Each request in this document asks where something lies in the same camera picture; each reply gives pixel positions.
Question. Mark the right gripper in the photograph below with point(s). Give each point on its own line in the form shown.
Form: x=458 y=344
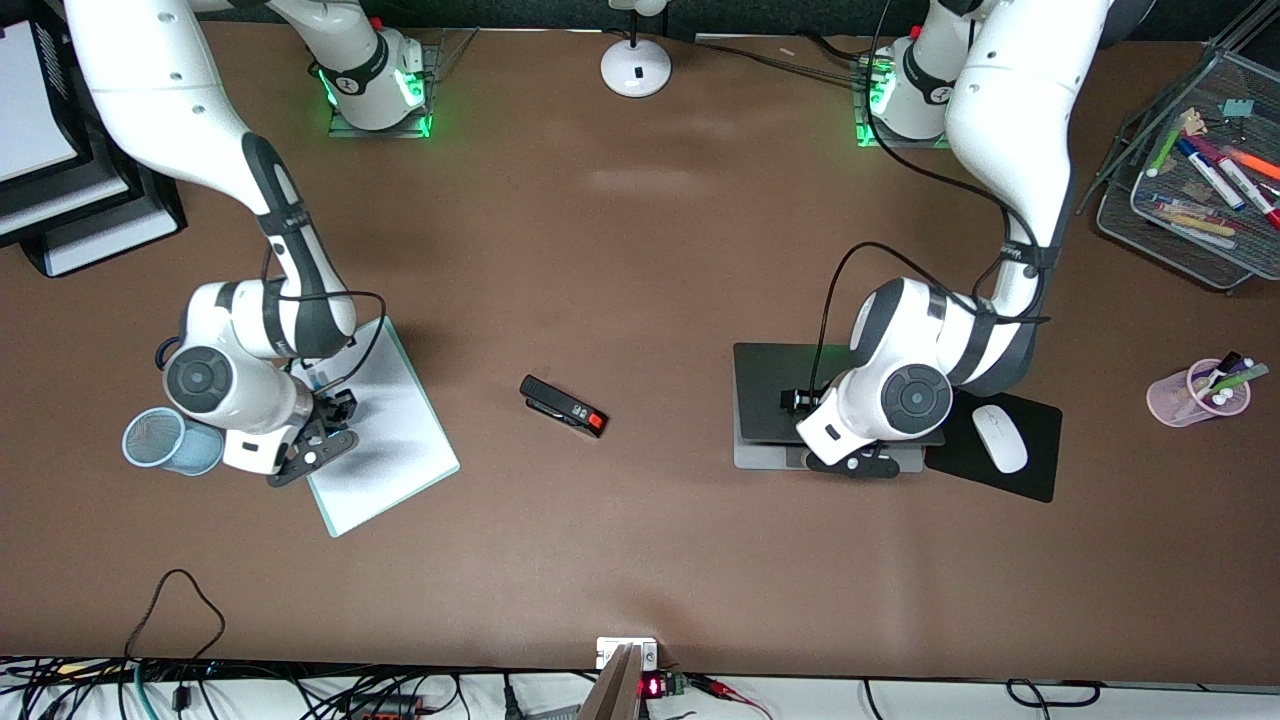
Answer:
x=333 y=409

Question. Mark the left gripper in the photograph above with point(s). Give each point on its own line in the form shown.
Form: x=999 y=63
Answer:
x=797 y=401

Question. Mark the silver laptop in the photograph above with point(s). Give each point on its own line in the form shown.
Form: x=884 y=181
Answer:
x=770 y=390

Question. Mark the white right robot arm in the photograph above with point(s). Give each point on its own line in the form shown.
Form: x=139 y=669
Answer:
x=150 y=90

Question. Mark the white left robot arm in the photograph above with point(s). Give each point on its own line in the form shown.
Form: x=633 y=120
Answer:
x=1010 y=100

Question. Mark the black white marker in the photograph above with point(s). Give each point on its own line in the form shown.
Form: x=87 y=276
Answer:
x=1228 y=362

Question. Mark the green marker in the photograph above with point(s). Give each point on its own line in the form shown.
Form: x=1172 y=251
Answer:
x=1165 y=152
x=1245 y=377

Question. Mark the yellow marker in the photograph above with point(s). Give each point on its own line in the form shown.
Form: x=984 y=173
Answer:
x=1200 y=224

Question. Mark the blue white marker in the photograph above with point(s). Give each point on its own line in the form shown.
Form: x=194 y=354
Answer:
x=1210 y=172

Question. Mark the red white marker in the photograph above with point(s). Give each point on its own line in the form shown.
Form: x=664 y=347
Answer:
x=1248 y=190

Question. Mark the white paper sheet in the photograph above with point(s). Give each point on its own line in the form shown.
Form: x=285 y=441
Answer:
x=390 y=440

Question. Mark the teal clipboard with metal clip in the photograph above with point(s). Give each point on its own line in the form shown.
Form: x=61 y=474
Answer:
x=446 y=467

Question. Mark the white computer mouse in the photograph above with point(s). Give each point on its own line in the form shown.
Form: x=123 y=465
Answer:
x=1000 y=440

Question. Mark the light blue mesh pen cup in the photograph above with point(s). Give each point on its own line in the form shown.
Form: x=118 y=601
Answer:
x=155 y=440

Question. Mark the black mouse pad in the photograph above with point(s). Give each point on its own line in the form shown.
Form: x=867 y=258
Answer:
x=1040 y=450

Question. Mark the black stapler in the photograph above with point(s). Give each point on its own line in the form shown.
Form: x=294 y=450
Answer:
x=560 y=405

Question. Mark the orange connector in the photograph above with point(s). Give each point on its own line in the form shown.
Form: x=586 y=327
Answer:
x=395 y=708

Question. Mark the white paper stack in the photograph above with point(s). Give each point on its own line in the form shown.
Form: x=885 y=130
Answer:
x=30 y=100
x=110 y=238

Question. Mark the red display module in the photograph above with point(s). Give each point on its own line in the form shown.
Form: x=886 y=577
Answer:
x=655 y=686

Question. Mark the small white box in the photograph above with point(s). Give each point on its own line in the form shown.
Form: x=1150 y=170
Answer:
x=610 y=650

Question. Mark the pink mesh pen cup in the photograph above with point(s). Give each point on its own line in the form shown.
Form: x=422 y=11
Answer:
x=1175 y=400

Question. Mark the black stacked document tray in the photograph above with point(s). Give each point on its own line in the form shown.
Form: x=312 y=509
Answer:
x=110 y=180

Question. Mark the white lamp base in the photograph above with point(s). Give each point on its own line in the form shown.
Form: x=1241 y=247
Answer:
x=636 y=68

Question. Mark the orange highlighter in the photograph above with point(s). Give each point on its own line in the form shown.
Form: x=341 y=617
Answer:
x=1255 y=162

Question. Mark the small teal clip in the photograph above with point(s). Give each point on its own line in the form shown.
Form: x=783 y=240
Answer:
x=1236 y=107

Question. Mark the aluminium profile post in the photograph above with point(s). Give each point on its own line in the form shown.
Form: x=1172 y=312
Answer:
x=612 y=695

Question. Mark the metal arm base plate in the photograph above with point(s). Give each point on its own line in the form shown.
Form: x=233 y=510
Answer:
x=862 y=100
x=440 y=60

